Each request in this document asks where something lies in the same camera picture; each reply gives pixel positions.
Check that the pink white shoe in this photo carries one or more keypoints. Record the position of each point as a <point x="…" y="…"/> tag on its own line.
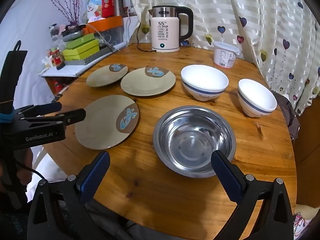
<point x="301" y="223"/>

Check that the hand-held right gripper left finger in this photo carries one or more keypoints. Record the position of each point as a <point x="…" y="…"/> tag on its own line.
<point x="96" y="177"/>

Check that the large white blue-striped bowl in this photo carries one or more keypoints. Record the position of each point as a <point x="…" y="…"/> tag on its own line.
<point x="203" y="78"/>

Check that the striped tray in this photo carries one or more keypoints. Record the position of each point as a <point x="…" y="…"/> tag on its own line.
<point x="97" y="55"/>

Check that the small dark-capped bottle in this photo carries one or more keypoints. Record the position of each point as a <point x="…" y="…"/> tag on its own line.
<point x="53" y="30"/>

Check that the white plastic tub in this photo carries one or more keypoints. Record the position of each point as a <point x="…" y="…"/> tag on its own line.
<point x="223" y="56"/>

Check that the heart-print curtain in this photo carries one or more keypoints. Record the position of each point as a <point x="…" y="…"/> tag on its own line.
<point x="250" y="12"/>

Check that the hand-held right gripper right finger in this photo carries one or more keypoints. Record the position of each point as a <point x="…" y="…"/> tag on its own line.
<point x="226" y="177"/>

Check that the orange-lidded storage box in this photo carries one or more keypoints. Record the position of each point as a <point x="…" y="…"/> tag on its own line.
<point x="107" y="22"/>

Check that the lime green box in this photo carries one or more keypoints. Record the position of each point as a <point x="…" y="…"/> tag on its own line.
<point x="80" y="51"/>

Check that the white electric kettle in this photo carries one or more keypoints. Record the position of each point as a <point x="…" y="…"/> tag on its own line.
<point x="165" y="32"/>

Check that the grey handheld device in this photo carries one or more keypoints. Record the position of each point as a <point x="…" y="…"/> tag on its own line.
<point x="72" y="35"/>

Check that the dark green box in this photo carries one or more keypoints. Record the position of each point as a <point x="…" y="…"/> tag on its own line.
<point x="80" y="42"/>

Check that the person's grey trousers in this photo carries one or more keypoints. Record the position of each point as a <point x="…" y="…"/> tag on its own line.
<point x="112" y="226"/>

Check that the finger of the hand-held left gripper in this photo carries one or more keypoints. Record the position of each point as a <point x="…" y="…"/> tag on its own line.
<point x="50" y="107"/>
<point x="75" y="115"/>

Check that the small white blue-striped bowl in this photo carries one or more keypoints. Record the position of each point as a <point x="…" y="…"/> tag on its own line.
<point x="256" y="95"/>

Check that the white shelf board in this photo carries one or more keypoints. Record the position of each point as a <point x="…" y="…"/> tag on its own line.
<point x="65" y="71"/>

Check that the olive fish-print plate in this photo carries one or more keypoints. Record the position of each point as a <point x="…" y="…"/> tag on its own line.
<point x="102" y="77"/>
<point x="100" y="127"/>
<point x="142" y="83"/>

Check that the person's left hand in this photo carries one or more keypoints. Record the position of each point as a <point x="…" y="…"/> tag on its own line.
<point x="25" y="160"/>

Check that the black binder clip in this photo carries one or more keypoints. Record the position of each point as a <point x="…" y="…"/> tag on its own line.
<point x="56" y="98"/>

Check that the purple dried flower branches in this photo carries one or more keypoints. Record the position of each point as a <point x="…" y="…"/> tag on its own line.
<point x="73" y="18"/>

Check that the small red jar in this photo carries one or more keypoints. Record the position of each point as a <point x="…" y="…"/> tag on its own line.
<point x="58" y="60"/>

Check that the stainless steel bowl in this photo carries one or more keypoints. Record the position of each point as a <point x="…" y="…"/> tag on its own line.
<point x="192" y="140"/>

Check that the brown cloth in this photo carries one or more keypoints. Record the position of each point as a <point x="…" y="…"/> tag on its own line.
<point x="287" y="112"/>

